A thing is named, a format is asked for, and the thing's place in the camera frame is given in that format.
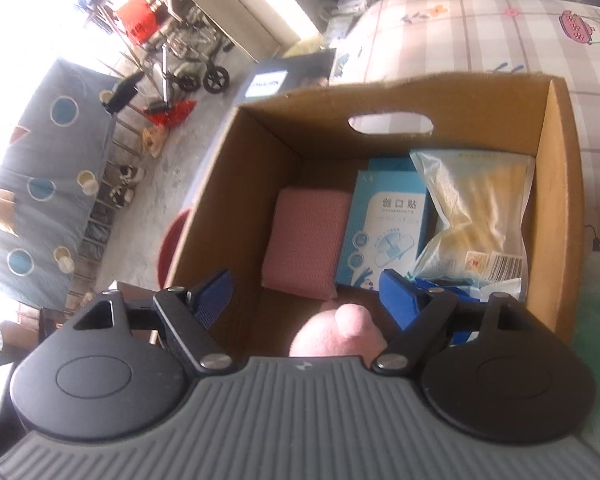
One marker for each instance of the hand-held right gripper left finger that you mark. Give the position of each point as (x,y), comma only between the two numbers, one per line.
(217,295)

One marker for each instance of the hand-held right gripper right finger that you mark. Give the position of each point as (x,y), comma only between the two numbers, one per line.
(397,295)

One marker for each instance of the blue bandage box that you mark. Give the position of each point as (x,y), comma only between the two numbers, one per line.
(385,225)

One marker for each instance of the cardboard box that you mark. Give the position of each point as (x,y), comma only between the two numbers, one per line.
(260,160)

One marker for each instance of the person's right hand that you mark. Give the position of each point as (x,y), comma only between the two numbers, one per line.
(337,332)

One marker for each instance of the red round mat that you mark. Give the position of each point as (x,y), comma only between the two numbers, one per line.
(172,245)

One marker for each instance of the pink folded cloth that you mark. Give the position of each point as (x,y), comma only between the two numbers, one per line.
(305,240)

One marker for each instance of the clear bag of yellow sticks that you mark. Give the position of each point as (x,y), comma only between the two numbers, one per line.
(475,210)

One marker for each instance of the white sneaker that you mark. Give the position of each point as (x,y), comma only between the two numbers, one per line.
(121,194)
(130,174)

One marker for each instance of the grey cover with circles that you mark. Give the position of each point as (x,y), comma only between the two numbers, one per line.
(35,175)

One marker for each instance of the black phone holder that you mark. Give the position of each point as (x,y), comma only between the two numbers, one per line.
(122,92)

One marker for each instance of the black box white label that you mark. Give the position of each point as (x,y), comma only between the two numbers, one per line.
(290,72)

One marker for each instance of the wheelchair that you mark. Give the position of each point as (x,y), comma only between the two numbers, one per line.
(190,45)

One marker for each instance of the red plastic crate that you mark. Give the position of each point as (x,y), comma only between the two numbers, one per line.
(140,15)

